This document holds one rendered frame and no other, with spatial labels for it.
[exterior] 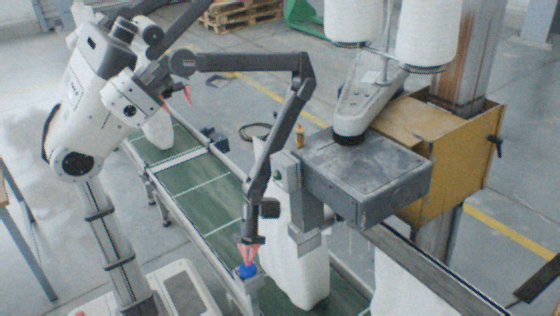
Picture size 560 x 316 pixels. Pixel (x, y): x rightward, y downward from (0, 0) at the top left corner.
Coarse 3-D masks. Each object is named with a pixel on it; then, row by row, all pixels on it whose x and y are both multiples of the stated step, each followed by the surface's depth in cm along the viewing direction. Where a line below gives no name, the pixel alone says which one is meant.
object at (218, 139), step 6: (204, 126) 311; (210, 126) 310; (204, 132) 315; (210, 132) 309; (216, 132) 310; (210, 138) 303; (216, 138) 301; (222, 138) 300; (216, 144) 298; (222, 144) 300; (228, 144) 304; (222, 150) 303; (228, 150) 306
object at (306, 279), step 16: (256, 144) 172; (256, 160) 179; (272, 192) 169; (288, 208) 161; (272, 224) 167; (272, 240) 171; (288, 240) 160; (272, 256) 177; (288, 256) 164; (304, 256) 158; (320, 256) 161; (272, 272) 184; (288, 272) 169; (304, 272) 162; (320, 272) 166; (288, 288) 175; (304, 288) 167; (320, 288) 172; (304, 304) 173
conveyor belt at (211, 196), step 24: (168, 168) 276; (192, 168) 274; (216, 168) 272; (168, 192) 269; (192, 192) 253; (216, 192) 251; (240, 192) 249; (192, 216) 234; (216, 216) 233; (240, 216) 231; (216, 240) 217; (264, 288) 190; (336, 288) 187; (264, 312) 180; (288, 312) 179; (312, 312) 178; (336, 312) 177; (360, 312) 176
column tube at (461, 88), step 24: (480, 0) 103; (504, 0) 108; (480, 24) 107; (480, 48) 112; (456, 72) 116; (480, 72) 117; (432, 96) 126; (456, 96) 119; (480, 96) 123; (432, 240) 150
